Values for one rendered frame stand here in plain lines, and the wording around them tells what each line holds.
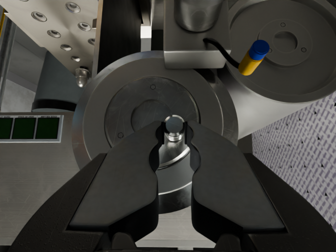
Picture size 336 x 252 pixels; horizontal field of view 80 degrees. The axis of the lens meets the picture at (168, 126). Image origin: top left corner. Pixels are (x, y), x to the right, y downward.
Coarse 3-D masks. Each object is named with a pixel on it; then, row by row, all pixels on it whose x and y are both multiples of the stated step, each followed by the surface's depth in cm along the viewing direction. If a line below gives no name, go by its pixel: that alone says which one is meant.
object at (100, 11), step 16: (112, 0) 25; (128, 0) 34; (112, 16) 25; (128, 16) 34; (96, 32) 21; (112, 32) 25; (128, 32) 34; (96, 48) 21; (112, 48) 25; (128, 48) 34
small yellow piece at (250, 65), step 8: (208, 40) 14; (256, 40) 10; (256, 48) 10; (264, 48) 10; (224, 56) 13; (248, 56) 10; (256, 56) 10; (232, 64) 12; (240, 64) 11; (248, 64) 11; (256, 64) 11; (240, 72) 12; (248, 72) 11
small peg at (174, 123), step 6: (168, 120) 13; (174, 120) 13; (180, 120) 13; (168, 126) 13; (174, 126) 13; (180, 126) 13; (168, 132) 13; (174, 132) 13; (180, 132) 13; (168, 138) 15; (174, 138) 14; (180, 138) 15
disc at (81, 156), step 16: (112, 64) 19; (96, 80) 19; (208, 80) 19; (80, 96) 19; (224, 96) 18; (80, 112) 18; (224, 112) 18; (80, 128) 18; (224, 128) 18; (80, 144) 18; (80, 160) 17; (176, 192) 16; (160, 208) 16; (176, 208) 16
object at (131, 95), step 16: (144, 80) 17; (160, 80) 17; (128, 96) 16; (144, 96) 16; (160, 96) 16; (176, 96) 16; (112, 112) 16; (128, 112) 16; (144, 112) 16; (160, 112) 16; (176, 112) 16; (192, 112) 16; (112, 128) 16; (128, 128) 16; (112, 144) 16; (176, 144) 15; (160, 160) 15; (176, 160) 16
